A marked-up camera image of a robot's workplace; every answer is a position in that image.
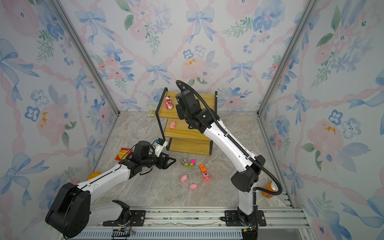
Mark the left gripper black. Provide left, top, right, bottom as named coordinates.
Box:
left=141, top=151, right=176, bottom=169

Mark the pink bear strawberry hat figure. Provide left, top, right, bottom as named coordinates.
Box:
left=164, top=96, right=174, bottom=110

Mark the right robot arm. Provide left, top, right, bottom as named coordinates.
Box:
left=176, top=90, right=261, bottom=227

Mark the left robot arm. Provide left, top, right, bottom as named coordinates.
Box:
left=45, top=139, right=176, bottom=239

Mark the pink pig on middle shelf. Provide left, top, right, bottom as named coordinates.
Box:
left=169, top=121, right=176, bottom=130

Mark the red and green toy truck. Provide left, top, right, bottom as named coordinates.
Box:
left=181, top=159, right=189, bottom=168

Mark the pink pig toy upper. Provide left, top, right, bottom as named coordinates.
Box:
left=180, top=175, right=188, bottom=183

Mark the pink pig toy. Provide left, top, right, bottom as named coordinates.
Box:
left=180, top=175, right=188, bottom=183
left=189, top=184, right=198, bottom=191

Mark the green truck pink mixer toy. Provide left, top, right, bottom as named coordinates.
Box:
left=188, top=160, right=196, bottom=169

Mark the pink pig toy lower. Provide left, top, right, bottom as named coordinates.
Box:
left=189, top=184, right=198, bottom=191

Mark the orange toy truck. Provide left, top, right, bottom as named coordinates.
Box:
left=200, top=165, right=207, bottom=173

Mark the pink bear on round base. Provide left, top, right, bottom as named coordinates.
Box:
left=202, top=172, right=212, bottom=183

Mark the red yellow snack packet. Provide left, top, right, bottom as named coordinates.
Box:
left=115, top=148, right=133, bottom=161

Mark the orange bowl left side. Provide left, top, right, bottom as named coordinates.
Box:
left=87, top=172, right=102, bottom=181

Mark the orange can right side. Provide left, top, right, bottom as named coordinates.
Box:
left=262, top=181, right=279, bottom=199

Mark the wooden shelf black metal frame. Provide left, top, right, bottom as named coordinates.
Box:
left=155, top=87, right=218, bottom=156

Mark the small green packet by wall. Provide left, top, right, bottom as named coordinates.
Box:
left=148, top=109, right=156, bottom=117

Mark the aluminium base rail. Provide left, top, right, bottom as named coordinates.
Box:
left=75, top=207, right=314, bottom=240

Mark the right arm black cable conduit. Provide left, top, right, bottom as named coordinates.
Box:
left=175, top=79, right=283, bottom=196

